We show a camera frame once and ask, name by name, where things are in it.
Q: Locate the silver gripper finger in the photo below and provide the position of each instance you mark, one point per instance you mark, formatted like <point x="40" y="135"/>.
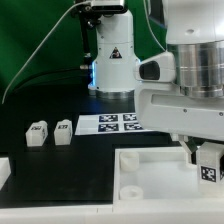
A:
<point x="189" y="146"/>

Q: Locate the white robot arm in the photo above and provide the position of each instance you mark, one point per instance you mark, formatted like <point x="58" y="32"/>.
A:
<point x="181" y="90"/>

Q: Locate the white square tabletop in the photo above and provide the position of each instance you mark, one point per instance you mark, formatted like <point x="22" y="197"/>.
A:
<point x="165" y="173"/>

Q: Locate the white left obstacle block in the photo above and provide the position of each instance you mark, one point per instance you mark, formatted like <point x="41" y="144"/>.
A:
<point x="5" y="171"/>

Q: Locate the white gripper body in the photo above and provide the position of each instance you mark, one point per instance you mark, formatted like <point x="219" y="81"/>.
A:
<point x="160" y="106"/>

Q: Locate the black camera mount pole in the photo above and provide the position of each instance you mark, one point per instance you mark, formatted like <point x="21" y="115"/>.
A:
<point x="88" y="20"/>

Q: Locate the paper sheet with markers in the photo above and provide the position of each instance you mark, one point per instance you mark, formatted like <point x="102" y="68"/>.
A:
<point x="107" y="124"/>

